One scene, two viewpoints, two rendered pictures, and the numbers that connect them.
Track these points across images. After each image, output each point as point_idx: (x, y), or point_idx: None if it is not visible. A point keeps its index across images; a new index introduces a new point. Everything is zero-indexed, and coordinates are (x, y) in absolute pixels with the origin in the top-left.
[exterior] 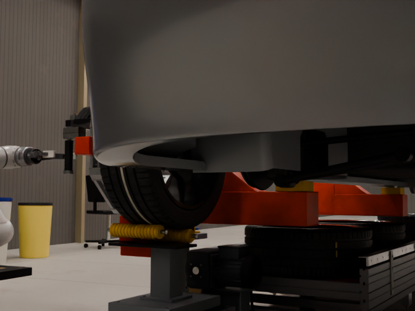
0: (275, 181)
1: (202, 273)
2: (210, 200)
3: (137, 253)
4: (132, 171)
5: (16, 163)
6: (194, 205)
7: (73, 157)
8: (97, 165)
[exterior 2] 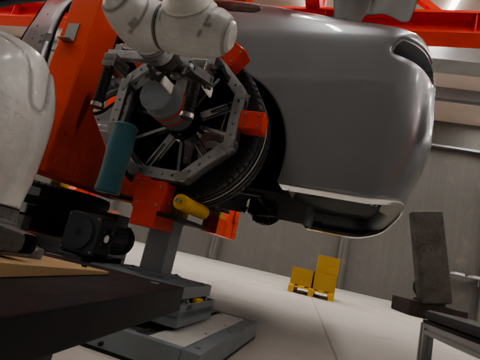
0: None
1: (110, 242)
2: None
3: (164, 228)
4: (258, 166)
5: (157, 51)
6: None
7: (170, 90)
8: (238, 141)
